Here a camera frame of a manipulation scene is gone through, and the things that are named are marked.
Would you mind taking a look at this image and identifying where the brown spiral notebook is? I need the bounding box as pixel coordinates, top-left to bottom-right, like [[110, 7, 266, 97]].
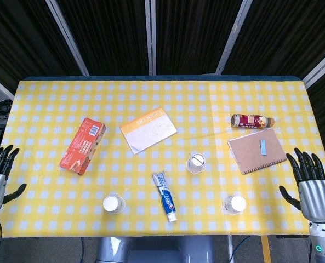
[[227, 128, 288, 176]]

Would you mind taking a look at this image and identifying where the black cable bundle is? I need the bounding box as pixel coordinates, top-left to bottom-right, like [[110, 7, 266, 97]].
[[0, 99, 14, 119]]

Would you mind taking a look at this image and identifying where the blue floor cable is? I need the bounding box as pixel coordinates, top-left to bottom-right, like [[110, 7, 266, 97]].
[[231, 236, 253, 263]]

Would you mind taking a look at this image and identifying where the yellow checkered tablecloth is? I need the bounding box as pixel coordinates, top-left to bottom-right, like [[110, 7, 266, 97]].
[[0, 79, 325, 238]]

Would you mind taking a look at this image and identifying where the orange cardboard snack box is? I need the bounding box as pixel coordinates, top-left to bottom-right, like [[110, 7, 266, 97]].
[[59, 117, 106, 176]]

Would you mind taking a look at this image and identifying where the blue white toothpaste tube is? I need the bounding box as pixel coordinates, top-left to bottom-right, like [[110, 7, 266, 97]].
[[151, 171, 178, 223]]

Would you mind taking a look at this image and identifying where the red Costa drink bottle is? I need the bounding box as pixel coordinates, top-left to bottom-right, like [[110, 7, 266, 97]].
[[230, 113, 276, 129]]

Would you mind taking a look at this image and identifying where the yellow white Lexicon notepad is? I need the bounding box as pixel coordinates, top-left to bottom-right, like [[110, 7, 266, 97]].
[[119, 107, 178, 156]]

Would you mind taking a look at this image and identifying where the white paper cup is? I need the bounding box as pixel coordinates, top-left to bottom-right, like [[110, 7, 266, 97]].
[[102, 195, 126, 215], [186, 153, 207, 174], [222, 195, 247, 215]]

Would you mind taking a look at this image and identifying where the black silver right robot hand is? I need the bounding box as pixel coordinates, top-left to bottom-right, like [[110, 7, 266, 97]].
[[278, 147, 325, 222]]

